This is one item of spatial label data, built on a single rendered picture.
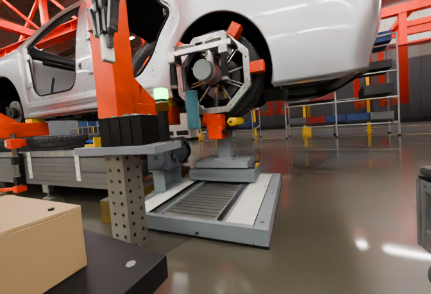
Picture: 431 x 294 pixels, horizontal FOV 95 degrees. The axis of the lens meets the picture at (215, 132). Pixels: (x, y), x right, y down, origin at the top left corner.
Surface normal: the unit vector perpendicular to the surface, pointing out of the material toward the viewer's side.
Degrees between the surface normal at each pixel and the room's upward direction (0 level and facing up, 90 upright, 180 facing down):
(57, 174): 90
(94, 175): 90
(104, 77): 90
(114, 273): 0
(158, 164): 90
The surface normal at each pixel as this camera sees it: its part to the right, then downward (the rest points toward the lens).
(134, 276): -0.07, -1.00
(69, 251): 0.88, -0.04
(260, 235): -0.37, 0.07
